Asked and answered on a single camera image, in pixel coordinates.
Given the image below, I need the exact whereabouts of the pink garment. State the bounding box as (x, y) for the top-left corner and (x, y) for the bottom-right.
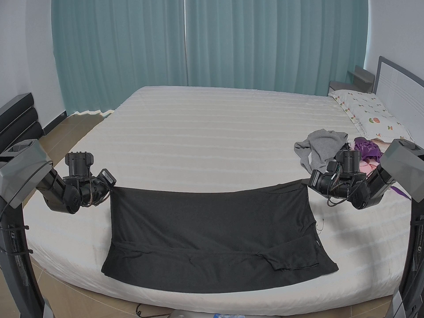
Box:
(359, 160), (380, 175)

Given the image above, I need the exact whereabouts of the white printed pillow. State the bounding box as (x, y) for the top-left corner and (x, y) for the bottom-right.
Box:
(328, 90), (415, 142)

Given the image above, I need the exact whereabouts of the blue-green curtain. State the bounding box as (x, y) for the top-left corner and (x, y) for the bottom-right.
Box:
(50, 0), (189, 116)
(184, 0), (369, 96)

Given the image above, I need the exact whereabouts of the purple garment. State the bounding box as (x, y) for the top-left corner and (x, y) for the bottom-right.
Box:
(353, 137), (411, 199)

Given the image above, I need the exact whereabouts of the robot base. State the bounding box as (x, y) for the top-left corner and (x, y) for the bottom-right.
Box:
(169, 310), (246, 318)

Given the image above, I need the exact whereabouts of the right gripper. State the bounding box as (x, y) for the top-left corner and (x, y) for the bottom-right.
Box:
(307, 170), (332, 197)

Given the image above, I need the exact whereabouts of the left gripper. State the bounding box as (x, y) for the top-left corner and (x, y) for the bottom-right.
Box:
(98, 168), (118, 195)

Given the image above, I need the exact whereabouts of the bed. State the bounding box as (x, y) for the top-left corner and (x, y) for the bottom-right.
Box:
(25, 56), (424, 310)

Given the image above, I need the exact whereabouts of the black T-shirt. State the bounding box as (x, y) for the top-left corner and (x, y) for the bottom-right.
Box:
(100, 179), (339, 293)

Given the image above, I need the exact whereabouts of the black cable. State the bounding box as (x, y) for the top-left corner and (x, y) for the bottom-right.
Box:
(0, 159), (54, 219)
(136, 303), (171, 318)

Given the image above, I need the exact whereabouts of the black chest of drawers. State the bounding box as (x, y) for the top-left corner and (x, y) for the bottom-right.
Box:
(0, 92), (44, 155)

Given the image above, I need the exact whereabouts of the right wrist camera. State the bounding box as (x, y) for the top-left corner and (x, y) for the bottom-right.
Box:
(326, 160), (342, 178)

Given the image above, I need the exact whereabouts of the grey garment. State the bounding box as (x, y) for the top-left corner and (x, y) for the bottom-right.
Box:
(294, 129), (349, 175)

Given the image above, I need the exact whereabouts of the grey bedside table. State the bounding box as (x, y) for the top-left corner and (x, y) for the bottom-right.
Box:
(329, 66), (375, 95)

